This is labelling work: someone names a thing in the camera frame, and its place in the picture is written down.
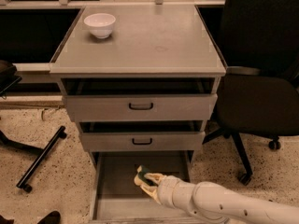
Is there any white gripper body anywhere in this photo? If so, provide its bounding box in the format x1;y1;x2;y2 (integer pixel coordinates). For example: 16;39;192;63
157;175;195;209

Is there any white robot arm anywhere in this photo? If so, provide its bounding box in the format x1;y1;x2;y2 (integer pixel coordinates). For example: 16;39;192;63
135;172;299;224

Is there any top grey drawer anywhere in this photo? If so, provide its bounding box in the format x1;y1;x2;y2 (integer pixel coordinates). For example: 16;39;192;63
62;77;217;122

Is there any dark shoe bottom left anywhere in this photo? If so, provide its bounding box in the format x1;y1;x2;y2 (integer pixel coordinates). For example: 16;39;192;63
37;211;61;224

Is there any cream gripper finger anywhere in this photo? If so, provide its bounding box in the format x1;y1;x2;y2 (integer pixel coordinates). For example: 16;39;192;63
134;175;159;202
145;173;165;185

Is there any black office chair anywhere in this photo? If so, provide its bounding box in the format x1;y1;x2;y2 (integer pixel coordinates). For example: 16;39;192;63
205;0;299;184

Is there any middle grey drawer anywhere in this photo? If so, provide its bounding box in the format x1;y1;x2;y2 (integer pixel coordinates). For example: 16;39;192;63
79;120;205;152

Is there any grey drawer cabinet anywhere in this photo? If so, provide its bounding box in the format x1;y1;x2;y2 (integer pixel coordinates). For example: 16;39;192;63
49;4;227;170

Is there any grey drawer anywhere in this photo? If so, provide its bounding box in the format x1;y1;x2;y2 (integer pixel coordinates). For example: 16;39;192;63
79;120;205;152
88;151;206;224
62;77;217;122

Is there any black chair base left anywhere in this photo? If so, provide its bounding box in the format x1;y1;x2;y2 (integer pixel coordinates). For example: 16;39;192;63
0;60;67;193

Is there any bottom grey drawer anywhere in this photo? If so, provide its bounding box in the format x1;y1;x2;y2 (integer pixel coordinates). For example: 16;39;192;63
88;151;206;224

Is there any white ceramic bowl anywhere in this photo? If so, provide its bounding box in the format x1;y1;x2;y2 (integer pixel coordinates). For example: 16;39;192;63
84;13;116;38

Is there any green yellow sponge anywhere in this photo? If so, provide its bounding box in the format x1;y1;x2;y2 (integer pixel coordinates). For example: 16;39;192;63
134;165;155;186

